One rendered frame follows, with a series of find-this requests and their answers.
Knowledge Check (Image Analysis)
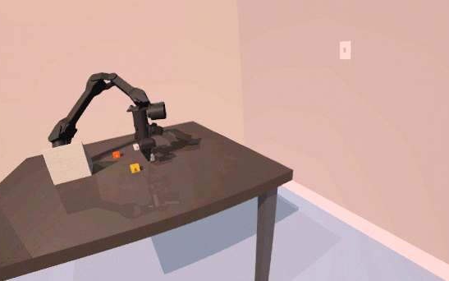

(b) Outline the yellow digit block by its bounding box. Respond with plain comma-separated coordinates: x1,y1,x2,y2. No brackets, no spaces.
130,164,140,173

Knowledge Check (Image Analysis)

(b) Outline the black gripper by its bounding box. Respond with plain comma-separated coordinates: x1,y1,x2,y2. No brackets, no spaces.
134,121,156,162

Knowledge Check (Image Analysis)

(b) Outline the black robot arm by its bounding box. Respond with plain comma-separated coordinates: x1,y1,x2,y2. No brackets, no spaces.
48,72,167,149

